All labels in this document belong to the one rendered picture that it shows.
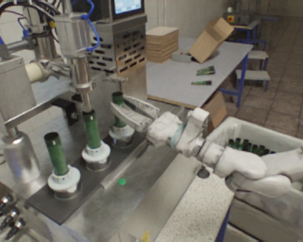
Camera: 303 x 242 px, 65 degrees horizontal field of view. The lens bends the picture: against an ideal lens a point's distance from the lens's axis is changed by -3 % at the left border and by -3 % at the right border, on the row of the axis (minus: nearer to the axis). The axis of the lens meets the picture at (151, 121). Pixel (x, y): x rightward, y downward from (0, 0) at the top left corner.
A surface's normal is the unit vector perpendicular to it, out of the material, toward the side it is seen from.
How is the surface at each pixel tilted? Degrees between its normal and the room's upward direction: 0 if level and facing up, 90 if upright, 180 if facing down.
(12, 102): 90
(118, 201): 0
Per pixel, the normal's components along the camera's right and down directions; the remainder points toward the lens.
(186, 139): -0.34, 0.01
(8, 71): 0.85, 0.25
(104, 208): -0.04, -0.85
